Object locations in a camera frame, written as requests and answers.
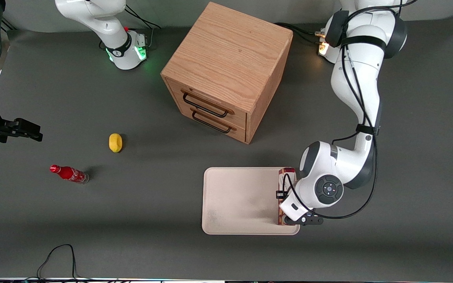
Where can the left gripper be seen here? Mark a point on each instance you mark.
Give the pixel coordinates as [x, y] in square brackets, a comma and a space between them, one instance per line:
[277, 194]

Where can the red cookie box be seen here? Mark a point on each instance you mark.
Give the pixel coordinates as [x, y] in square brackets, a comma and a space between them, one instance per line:
[285, 173]

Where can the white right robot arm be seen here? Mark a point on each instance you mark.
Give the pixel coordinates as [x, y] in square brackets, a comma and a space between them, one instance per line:
[92, 17]

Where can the white rectangular tray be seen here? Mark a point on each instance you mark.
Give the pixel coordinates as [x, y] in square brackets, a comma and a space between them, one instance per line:
[242, 200]

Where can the red cola bottle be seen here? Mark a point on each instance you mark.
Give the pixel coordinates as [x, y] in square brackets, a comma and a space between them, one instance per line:
[69, 173]

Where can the yellow lemon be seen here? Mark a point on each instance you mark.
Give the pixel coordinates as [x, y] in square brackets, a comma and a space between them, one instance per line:
[115, 142]

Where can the wooden drawer cabinet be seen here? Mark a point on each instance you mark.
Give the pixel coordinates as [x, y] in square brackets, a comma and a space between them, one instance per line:
[226, 59]

